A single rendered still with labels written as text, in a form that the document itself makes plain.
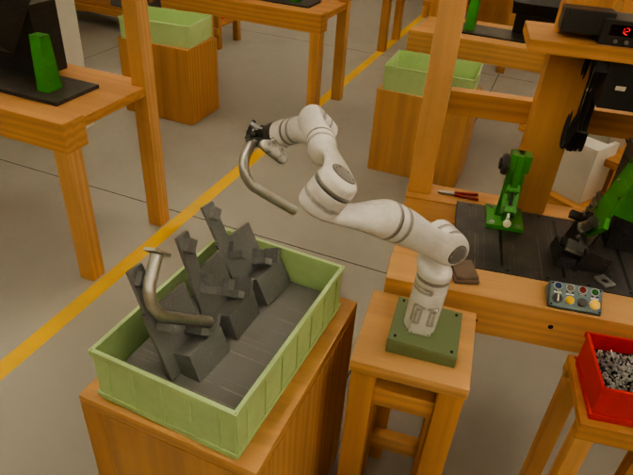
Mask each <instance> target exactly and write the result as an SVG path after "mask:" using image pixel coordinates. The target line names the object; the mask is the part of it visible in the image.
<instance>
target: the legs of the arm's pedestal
mask: <svg viewBox="0 0 633 475"><path fill-rule="evenodd" d="M463 402H464V400H462V399H458V398H454V397H450V396H447V395H444V394H440V393H436V392H432V391H427V390H424V389H420V388H416V387H412V386H408V385H403V384H399V383H395V382H391V381H387V380H383V379H382V378H378V377H375V376H371V375H367V374H363V373H360V372H356V371H353V370H352V371H351V372H350V379H349V393H348V399H347V406H346V414H345V420H344V428H343V434H342V442H341V449H340V456H339V463H338V469H337V475H364V473H365V466H366V462H367V458H368V453H369V447H370V446H373V447H376V448H380V449H383V450H389V451H392V452H395V453H399V454H402V455H406V456H409V457H413V458H414V460H413V464H412V468H411V472H410V475H442V472H443V468H444V465H445V462H446V457H447V454H448V451H449V448H450V444H451V441H452V438H453V435H454V432H455V429H456V426H457V423H458V419H459V416H460V413H461V411H462V407H463ZM377 405H379V406H383V407H387V408H390V409H394V410H398V411H400V412H404V413H408V414H411V415H415V416H419V417H422V418H424V420H423V424H422V428H421V432H420V436H419V438H418V437H414V436H411V435H407V434H402V433H398V432H395V431H391V430H387V429H384V428H381V427H378V426H374V421H375V416H376V411H377Z"/></svg>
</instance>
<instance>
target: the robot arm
mask: <svg viewBox="0 0 633 475"><path fill-rule="evenodd" d="M255 129H257V130H255ZM337 132H338V129H337V125H336V123H335V122H334V121H333V119H332V118H331V117H330V116H329V115H328V114H327V113H326V112H325V111H324V110H323V109H322V108H321V107H320V106H318V105H309V106H306V107H305V108H303V109H302V111H301V112H300V115H299V116H295V117H292V118H288V119H280V120H278V121H274V122H271V123H268V124H267V125H260V126H259V125H257V123H256V121H255V120H252V122H251V123H250V125H249V127H248V130H247V133H246V136H245V140H252V139H256V140H259V141H258V143H257V145H256V147H255V148H260V149H261V150H262V151H263V152H264V153H266V154H267V155H268V156H270V157H271V158H272V159H274V160H275V161H277V162H278V163H280V164H284V163H286V161H287V155H286V153H285V149H286V147H288V146H291V145H293V144H297V143H305V144H306V145H307V152H308V155H309V157H310V158H311V160H312V161H313V162H314V163H315V164H317V165H318V166H321V168H320V169H319V170H318V171H317V172H316V173H315V174H314V175H313V177H312V178H311V179H310V180H309V181H308V183H307V184H306V185H305V186H304V188H303V189H302V191H301V192H300V195H299V202H300V205H301V207H302V208H303V209H304V210H305V211H306V212H307V213H308V214H310V215H311V216H313V217H315V218H317V219H319V220H321V221H325V222H328V223H332V224H337V225H341V226H345V227H348V228H352V229H356V230H359V231H362V232H364V233H367V234H369V235H371V236H374V237H376V238H380V239H382V240H385V241H388V242H390V243H393V244H397V245H399V246H401V247H404V248H407V249H410V250H412V251H416V252H418V256H417V260H416V266H417V272H416V276H415V279H414V285H413V288H412V292H411V295H410V299H409V302H408V305H407V309H406V313H405V316H404V324H405V326H406V327H407V329H408V332H409V333H413V334H418V335H422V336H430V335H431V333H433V332H434V331H435V328H436V325H437V322H438V319H439V317H440V314H441V311H442V308H443V305H444V302H445V298H446V294H447V291H448V288H449V285H450V282H451V279H452V275H453V271H452V268H451V267H450V266H454V265H457V264H459V263H461V262H463V261H464V259H465V258H466V257H467V256H468V253H469V243H468V241H467V239H466V237H465V236H464V235H463V234H462V233H461V232H460V231H459V230H458V229H457V228H456V227H455V226H453V225H452V224H451V223H450V222H449V221H446V220H437V221H434V222H432V223H430V222H429V221H427V220H426V219H425V218H423V217H422V216H420V215H419V214H418V213H416V212H415V211H413V210H412V209H410V208H409V207H408V206H406V205H402V204H400V203H398V202H395V201H393V200H388V199H380V200H372V201H367V202H361V203H356V204H350V203H349V202H350V201H351V200H352V199H353V197H354V196H355V194H356V192H357V184H356V181H355V179H354V177H353V175H352V173H351V171H350V169H349V167H348V165H347V163H346V161H345V160H344V158H343V157H342V156H341V154H340V152H339V150H338V148H337V144H336V139H335V137H336V135H337Z"/></svg>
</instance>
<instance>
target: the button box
mask: <svg viewBox="0 0 633 475"><path fill-rule="evenodd" d="M557 282H558V281H550V282H549V283H548V284H547V285H546V286H545V297H546V304H547V306H550V307H555V308H559V309H565V310H570V311H575V312H579V313H584V314H590V315H595V316H599V317H600V316H601V314H602V298H603V290H602V289H598V288H592V287H585V288H586V289H587V291H586V292H585V293H581V292H580V291H579V289H580V288H581V287H583V286H578V285H573V284H567V283H563V282H559V283H561V285H562V287H561V288H556V287H555V284H556V283H557ZM568 285H573V286H574V290H572V291H570V290H568V288H567V286H568ZM593 289H597V290H598V291H599V294H598V295H596V296H595V295H593V294H592V290H593ZM556 293H559V294H560V295H561V296H562V301H561V302H559V303H557V302H555V301H554V300H553V296H554V294H556ZM568 296H572V297H573V298H574V299H575V301H574V303H572V304H568V303H567V302H566V301H565V299H566V297H568ZM579 299H585V300H586V301H587V304H586V305H585V306H580V305H579V304H578V300H579ZM592 300H597V301H598V302H600V308H599V309H597V310H593V309H591V308H590V301H592Z"/></svg>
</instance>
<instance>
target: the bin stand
mask: <svg viewBox="0 0 633 475"><path fill-rule="evenodd" d="M575 362H576V360H575V356H574V355H573V354H568V356H567V358H566V360H565V363H564V365H563V367H562V369H563V373H562V375H561V378H560V381H559V383H558V386H557V388H556V390H555V393H554V395H553V397H552V400H551V402H550V403H549V405H548V408H547V410H546V412H545V415H544V418H543V420H542V423H541V425H540V427H539V430H538V432H537V433H536V436H535V438H534V440H533V442H532V445H531V447H530V449H529V452H528V454H527V457H526V460H525V462H524V464H523V466H522V468H521V470H520V472H519V475H541V474H542V472H543V470H544V467H545V464H546V462H547V460H548V458H549V456H550V454H551V452H552V450H553V449H554V446H555V444H556V442H557V440H558V438H559V436H560V433H561V431H562V428H563V426H564V424H565V422H566V420H567V418H568V417H569V415H570V412H571V410H572V408H573V406H574V407H575V412H576V419H575V421H574V423H573V424H572V426H571V428H570V430H569V432H568V435H567V436H566V438H565V440H564V442H563V444H562V446H561V448H560V451H559V453H558V455H557V457H556V459H555V461H554V464H553V466H552V467H551V469H550V471H549V473H548V475H577V473H578V471H579V469H580V467H581V465H582V463H583V461H584V460H585V458H586V456H587V454H588V452H589V450H590V448H591V446H592V444H593V443H597V444H602V445H606V446H611V447H614V448H619V449H623V450H628V452H627V454H626V455H625V458H624V459H623V461H622V463H621V464H620V465H619V467H618V468H617V470H616V472H615V473H614V475H633V428H632V427H627V426H623V425H617V424H612V423H607V422H603V421H597V420H592V419H588V415H587V411H586V406H585V402H584V399H583V395H582V391H581V387H580V383H579V380H578V375H577V371H576V364H575Z"/></svg>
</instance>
